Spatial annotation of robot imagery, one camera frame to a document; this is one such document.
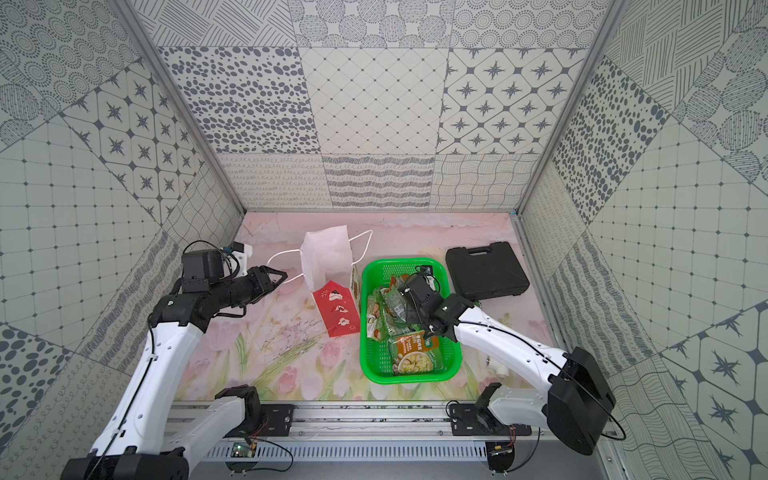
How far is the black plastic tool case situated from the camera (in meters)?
0.95

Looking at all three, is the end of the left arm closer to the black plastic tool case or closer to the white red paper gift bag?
the white red paper gift bag

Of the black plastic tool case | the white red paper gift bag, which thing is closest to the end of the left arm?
the white red paper gift bag
